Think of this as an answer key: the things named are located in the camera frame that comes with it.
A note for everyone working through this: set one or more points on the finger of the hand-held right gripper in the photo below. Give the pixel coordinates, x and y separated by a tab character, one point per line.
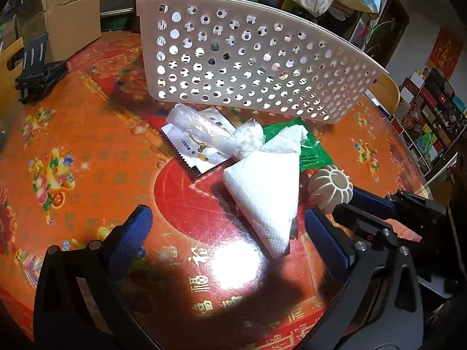
361	222
372	201

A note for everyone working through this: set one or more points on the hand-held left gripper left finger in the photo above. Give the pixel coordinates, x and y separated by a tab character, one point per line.
135	233

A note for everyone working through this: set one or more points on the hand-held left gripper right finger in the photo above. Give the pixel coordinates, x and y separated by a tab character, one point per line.
324	237

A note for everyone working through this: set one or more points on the white ribbed ball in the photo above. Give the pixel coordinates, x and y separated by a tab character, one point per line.
328	186

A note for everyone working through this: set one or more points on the green packet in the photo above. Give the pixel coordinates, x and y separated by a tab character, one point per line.
313	153

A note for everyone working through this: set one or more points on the white paper napkin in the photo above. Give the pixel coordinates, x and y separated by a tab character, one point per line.
262	186

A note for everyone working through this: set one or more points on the white sachet with yellow print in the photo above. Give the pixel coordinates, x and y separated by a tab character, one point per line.
204	156

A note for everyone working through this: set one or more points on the clear plastic bag roll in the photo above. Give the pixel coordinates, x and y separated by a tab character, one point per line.
197	124

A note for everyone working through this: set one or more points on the cotton balls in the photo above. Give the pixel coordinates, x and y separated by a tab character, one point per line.
248	135

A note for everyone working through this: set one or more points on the white perforated plastic basket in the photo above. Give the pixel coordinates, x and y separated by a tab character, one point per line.
255	25

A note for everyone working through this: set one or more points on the shelf with boxes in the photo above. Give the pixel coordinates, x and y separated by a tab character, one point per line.
434	116

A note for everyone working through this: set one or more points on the black folding phone stand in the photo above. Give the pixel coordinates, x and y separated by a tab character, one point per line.
36	65

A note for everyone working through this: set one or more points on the green woven tray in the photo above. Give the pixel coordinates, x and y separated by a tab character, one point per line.
116	23

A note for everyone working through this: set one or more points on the open cardboard box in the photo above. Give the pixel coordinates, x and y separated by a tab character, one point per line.
69	18

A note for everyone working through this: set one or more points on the red wall poster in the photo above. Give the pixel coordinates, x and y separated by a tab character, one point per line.
445	51

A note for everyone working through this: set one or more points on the dark framed wall picture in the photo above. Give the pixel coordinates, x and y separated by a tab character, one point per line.
386	29

